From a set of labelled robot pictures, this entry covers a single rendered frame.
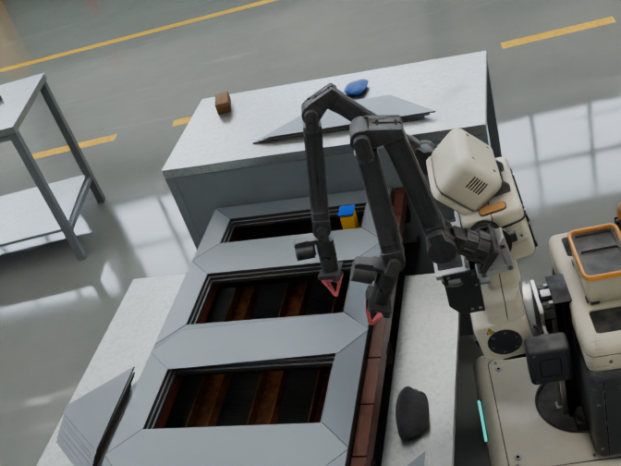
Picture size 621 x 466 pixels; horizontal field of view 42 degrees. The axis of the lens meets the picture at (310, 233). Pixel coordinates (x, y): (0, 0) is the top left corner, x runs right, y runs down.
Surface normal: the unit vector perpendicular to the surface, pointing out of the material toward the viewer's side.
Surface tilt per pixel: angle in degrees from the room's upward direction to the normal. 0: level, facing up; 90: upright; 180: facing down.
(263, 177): 90
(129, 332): 0
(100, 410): 0
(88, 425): 0
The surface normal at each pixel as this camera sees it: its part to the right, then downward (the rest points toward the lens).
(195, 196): -0.18, 0.61
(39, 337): -0.26, -0.78
